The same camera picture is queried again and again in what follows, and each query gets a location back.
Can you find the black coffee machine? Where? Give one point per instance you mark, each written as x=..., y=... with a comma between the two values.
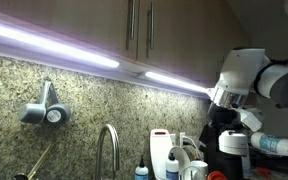
x=230, y=165

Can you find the dark measuring cup on wall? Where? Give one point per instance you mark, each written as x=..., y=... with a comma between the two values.
x=57, y=113

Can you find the orange round object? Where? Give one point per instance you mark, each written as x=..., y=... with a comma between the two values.
x=216, y=175

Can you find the short under-cabinet light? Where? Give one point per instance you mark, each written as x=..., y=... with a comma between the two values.
x=175, y=82

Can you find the cabinet door handle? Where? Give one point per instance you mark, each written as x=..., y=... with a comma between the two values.
x=132, y=17
x=150, y=36

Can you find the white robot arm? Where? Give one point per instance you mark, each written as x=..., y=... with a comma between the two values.
x=246, y=69

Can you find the long under-cabinet light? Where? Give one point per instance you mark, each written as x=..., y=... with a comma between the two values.
x=83, y=56

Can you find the left cabinet door handle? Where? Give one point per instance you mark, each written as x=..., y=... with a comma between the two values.
x=132, y=17

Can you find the wooden upper cabinet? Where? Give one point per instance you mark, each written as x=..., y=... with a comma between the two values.
x=191, y=37

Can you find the white mug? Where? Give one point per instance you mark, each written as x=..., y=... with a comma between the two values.
x=200, y=169

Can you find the white round appliance lid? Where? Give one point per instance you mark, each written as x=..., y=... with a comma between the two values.
x=234, y=143

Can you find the right cabinet door handle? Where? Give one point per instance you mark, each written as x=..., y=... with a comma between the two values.
x=150, y=36

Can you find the white cutting board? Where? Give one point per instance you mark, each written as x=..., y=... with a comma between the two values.
x=160, y=145

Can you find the paper towel roll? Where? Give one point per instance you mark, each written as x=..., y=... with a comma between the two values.
x=270, y=144

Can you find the blue label soap bottle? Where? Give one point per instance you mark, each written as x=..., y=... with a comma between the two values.
x=141, y=171

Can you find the white pump soap bottle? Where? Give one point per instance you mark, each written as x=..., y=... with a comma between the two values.
x=172, y=168

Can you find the wooden utensil handle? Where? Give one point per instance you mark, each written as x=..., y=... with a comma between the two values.
x=39, y=162

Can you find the white plate in rack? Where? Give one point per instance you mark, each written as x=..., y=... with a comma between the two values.
x=183, y=159

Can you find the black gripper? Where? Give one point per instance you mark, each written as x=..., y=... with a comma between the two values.
x=220, y=119

